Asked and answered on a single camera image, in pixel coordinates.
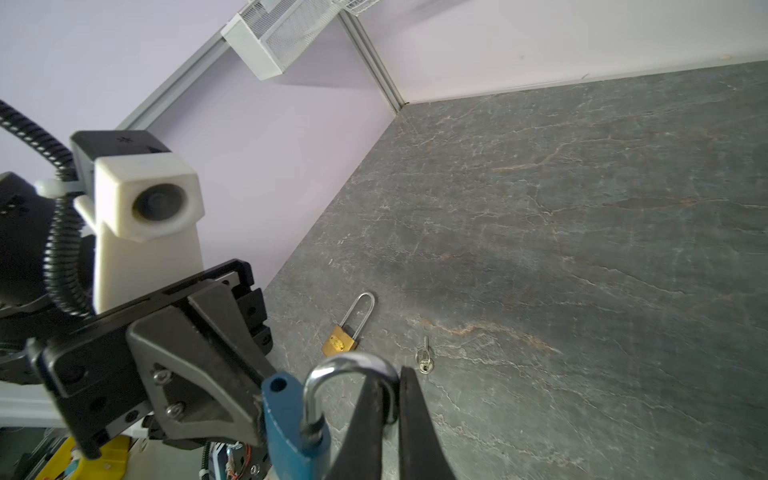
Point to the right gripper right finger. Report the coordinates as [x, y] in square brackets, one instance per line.
[420, 453]

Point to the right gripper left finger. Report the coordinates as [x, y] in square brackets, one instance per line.
[360, 456]

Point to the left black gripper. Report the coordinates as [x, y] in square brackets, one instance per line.
[193, 355]

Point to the blue padlock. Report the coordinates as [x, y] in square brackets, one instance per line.
[298, 438]

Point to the small silver key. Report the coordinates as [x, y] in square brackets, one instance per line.
[424, 357]

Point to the brass padlock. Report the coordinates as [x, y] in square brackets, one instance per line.
[343, 338]

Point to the yellow plastic bin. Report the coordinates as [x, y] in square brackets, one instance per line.
[68, 462]

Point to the white mesh box basket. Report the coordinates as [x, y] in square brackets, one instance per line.
[269, 36]

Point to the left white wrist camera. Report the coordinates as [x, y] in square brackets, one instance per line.
[143, 203]

